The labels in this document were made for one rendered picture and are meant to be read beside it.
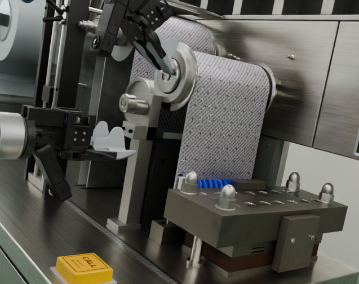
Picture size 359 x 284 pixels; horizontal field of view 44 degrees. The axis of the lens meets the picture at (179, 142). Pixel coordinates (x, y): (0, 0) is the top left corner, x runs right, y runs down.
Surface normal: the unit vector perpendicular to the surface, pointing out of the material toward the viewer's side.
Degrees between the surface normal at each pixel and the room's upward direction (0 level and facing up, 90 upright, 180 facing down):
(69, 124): 90
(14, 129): 61
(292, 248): 90
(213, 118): 90
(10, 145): 100
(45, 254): 0
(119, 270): 0
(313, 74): 90
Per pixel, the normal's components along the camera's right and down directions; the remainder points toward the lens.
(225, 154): 0.61, 0.22
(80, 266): 0.17, -0.98
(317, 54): -0.78, -0.05
